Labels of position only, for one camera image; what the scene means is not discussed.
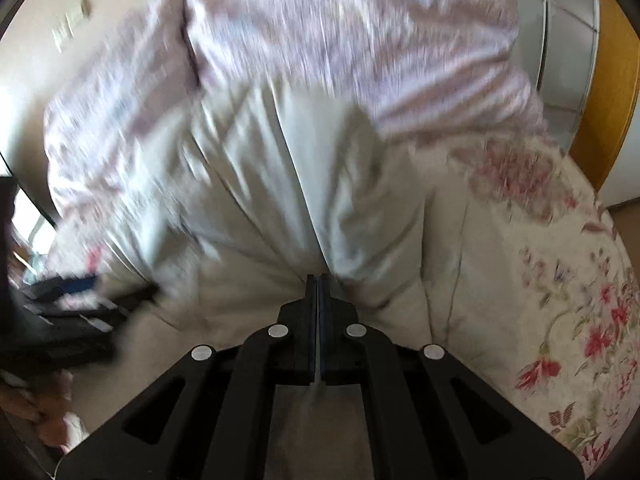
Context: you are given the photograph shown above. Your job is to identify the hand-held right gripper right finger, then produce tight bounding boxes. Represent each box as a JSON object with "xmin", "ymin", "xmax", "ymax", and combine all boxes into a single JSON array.
[{"xmin": 318, "ymin": 274, "xmax": 584, "ymax": 480}]

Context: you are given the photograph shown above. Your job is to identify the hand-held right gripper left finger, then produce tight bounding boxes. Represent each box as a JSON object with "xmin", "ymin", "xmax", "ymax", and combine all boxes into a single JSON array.
[{"xmin": 55, "ymin": 274, "xmax": 319, "ymax": 480}]

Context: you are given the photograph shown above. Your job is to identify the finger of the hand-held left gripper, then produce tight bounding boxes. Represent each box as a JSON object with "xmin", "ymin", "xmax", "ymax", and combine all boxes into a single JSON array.
[{"xmin": 22, "ymin": 271, "xmax": 162, "ymax": 335}]

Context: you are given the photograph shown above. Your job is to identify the white puffer jacket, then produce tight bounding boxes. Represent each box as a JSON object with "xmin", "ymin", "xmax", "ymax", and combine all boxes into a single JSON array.
[{"xmin": 97, "ymin": 79, "xmax": 528, "ymax": 480}]

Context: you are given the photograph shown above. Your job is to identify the person's left hand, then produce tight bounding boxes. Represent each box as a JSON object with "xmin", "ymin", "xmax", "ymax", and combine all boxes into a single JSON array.
[{"xmin": 0, "ymin": 372, "xmax": 77, "ymax": 450}]

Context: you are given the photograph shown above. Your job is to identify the window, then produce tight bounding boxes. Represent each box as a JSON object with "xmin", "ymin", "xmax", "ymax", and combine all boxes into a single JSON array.
[{"xmin": 0, "ymin": 152, "xmax": 63, "ymax": 286}]

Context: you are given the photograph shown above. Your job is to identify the floral bed sheet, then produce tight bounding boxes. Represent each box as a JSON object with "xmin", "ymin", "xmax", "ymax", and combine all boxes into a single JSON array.
[{"xmin": 442, "ymin": 132, "xmax": 640, "ymax": 478}]

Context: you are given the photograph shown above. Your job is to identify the white wall switch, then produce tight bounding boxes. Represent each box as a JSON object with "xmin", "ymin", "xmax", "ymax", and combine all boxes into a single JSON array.
[{"xmin": 51, "ymin": 0, "xmax": 94, "ymax": 54}]

